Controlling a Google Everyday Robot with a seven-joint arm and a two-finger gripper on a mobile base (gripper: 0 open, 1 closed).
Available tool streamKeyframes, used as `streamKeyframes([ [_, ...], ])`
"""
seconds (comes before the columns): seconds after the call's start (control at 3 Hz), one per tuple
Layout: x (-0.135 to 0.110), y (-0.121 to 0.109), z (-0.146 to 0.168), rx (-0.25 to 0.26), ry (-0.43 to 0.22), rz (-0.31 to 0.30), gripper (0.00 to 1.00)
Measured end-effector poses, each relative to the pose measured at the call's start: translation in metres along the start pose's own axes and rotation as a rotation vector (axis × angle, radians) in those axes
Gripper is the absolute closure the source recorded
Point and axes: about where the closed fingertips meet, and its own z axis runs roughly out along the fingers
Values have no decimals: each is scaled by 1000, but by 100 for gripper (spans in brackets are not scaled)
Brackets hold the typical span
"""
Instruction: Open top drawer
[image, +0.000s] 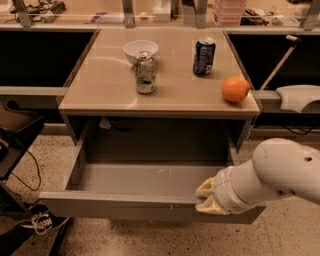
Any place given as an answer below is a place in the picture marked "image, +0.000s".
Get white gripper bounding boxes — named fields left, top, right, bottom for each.
left=195, top=166, right=255, bottom=215

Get grey top drawer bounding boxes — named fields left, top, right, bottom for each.
left=40, top=118, right=265, bottom=224

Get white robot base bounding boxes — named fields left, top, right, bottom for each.
left=276, top=85, right=320, bottom=113

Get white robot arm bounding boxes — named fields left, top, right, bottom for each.
left=195, top=138, right=320, bottom=215

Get grey drawer cabinet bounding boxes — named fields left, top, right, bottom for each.
left=59, top=27, right=260, bottom=140

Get orange fruit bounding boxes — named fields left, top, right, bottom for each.
left=222, top=76, right=249, bottom=103

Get green white soda can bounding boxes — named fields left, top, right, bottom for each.
left=133, top=51, right=156, bottom=94

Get blue soda can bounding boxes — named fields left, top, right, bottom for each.
left=193, top=37, right=216, bottom=75

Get white bowl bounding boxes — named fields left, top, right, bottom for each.
left=123, top=40, right=158, bottom=64

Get black white sneaker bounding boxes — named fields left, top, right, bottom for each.
left=19, top=212, right=69, bottom=235

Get pink stacked bins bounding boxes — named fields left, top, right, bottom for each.
left=212, top=0, right=247, bottom=26

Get white box on shelf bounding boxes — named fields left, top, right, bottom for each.
left=152, top=0, right=171, bottom=22

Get black cart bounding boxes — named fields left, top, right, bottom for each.
left=0, top=103, right=73, bottom=256

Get white stick with handle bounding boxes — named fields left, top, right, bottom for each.
left=260, top=35, right=301, bottom=90

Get black cable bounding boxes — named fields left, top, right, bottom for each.
left=9, top=149, right=42, bottom=193

